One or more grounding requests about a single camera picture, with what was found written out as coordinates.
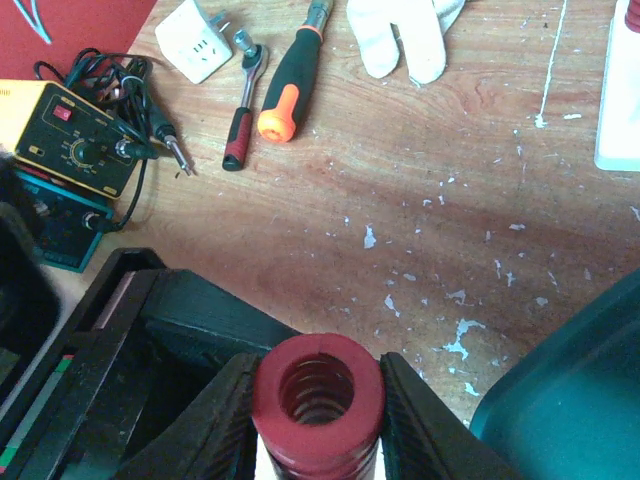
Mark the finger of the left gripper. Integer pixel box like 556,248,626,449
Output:
29,267,301,480

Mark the white four-peg base plate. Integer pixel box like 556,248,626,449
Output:
594,1,639,172

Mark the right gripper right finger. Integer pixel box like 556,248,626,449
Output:
380,352,520,480

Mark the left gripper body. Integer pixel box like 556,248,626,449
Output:
1,248,165,479

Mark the teal plastic tray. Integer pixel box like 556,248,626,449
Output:
470,272,639,479

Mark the white work glove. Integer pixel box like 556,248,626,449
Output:
346,0,465,86

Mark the red spring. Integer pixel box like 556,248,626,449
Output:
252,333,385,479
624,0,640,33

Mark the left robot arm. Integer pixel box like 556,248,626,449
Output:
1,159,293,479

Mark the red handled small ratchet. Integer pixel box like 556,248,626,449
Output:
222,29,269,172

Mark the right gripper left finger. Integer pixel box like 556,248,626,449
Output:
117,353,260,479

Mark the orange black handled screwdriver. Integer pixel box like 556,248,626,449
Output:
257,1,334,143

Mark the small white adapter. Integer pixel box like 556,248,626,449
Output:
155,0,233,84

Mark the orange teal device box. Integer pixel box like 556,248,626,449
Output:
1,79,154,272

